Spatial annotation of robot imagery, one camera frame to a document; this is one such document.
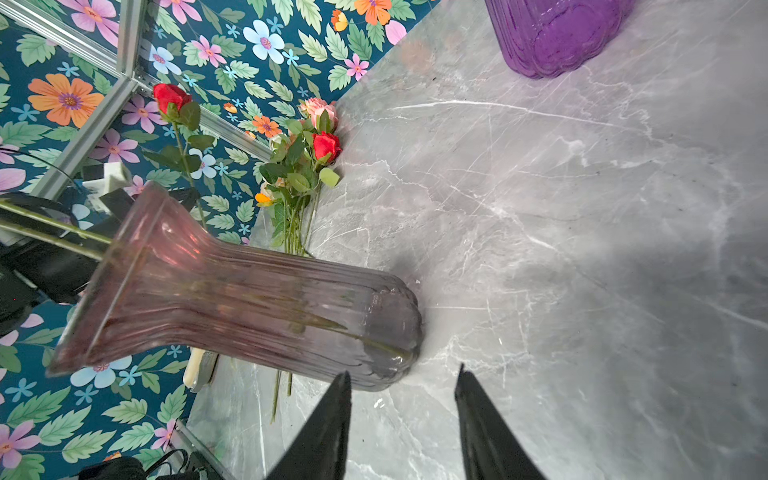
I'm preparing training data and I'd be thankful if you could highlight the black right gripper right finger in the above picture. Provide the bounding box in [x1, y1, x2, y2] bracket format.
[454, 364, 545, 480]

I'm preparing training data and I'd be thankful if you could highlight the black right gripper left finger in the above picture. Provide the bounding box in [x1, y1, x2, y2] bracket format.
[267, 372, 352, 480]

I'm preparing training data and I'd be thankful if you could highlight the dark pink ribbed glass vase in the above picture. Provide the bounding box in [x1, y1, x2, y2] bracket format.
[47, 183, 424, 391]

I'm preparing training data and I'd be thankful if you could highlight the red artificial rose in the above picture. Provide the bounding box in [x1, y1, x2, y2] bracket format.
[143, 82, 208, 229]

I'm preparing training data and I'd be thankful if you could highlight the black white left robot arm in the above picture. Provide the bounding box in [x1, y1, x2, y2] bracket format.
[1, 192, 120, 335]

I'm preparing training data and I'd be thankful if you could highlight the bunch of artificial flowers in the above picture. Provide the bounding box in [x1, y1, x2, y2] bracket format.
[253, 97, 344, 421]

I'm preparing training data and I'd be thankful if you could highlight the purple blue ribbed glass vase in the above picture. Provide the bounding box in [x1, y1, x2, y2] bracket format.
[485, 0, 635, 79]

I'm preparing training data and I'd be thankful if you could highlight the beige oblong pad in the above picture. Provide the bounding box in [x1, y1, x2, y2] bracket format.
[183, 348, 219, 393]

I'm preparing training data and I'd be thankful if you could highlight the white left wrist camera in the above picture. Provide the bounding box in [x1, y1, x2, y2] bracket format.
[81, 162, 133, 202]

